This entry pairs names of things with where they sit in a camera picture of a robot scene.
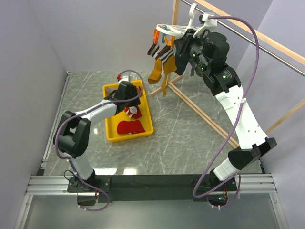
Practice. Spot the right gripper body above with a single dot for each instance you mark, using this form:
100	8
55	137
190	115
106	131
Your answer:
192	46

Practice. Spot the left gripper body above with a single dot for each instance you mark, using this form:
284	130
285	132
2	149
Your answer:
133	102

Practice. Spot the grey sock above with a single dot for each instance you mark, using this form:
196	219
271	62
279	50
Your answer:
110	89

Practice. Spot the mustard yellow sock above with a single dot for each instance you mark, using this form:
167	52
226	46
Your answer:
155	75
166	56

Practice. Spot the white round clip hanger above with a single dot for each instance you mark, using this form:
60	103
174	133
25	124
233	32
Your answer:
173	30

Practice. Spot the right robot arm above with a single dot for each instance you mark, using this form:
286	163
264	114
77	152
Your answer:
207	53

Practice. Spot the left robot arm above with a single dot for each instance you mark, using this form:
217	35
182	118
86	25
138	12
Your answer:
72	135

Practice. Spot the navy blue hanging sock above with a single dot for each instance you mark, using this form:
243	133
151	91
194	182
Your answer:
181	64

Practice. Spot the red white patterned sock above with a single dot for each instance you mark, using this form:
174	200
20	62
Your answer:
133	112

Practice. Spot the yellow plastic tray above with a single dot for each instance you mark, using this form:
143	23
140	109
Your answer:
112	122

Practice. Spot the black base bar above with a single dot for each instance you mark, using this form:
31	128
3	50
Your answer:
134	188

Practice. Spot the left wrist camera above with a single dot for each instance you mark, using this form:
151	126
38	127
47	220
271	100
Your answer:
123	78

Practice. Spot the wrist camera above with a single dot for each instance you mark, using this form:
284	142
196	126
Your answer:
207	25
123	78

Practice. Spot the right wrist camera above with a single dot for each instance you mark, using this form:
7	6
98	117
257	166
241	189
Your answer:
207	25

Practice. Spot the wooden rack frame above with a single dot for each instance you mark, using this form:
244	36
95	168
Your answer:
170	82

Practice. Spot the aluminium rail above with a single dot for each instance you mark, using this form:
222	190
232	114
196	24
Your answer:
27	200

